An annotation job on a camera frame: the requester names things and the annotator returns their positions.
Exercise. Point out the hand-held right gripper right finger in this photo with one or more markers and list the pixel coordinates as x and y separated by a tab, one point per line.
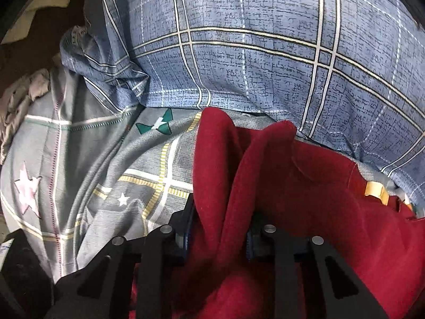
252	249

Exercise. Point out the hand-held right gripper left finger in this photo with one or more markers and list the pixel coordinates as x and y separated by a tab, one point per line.
184	239

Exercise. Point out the dark red garment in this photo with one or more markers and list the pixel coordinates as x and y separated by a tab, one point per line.
298	189

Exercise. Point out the grey patterned bed sheet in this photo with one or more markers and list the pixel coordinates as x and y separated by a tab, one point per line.
99	172

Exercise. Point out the crumpled grey cloth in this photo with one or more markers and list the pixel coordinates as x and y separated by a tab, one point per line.
20	99

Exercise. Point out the blue plaid pillow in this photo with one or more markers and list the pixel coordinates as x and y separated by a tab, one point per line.
249	56

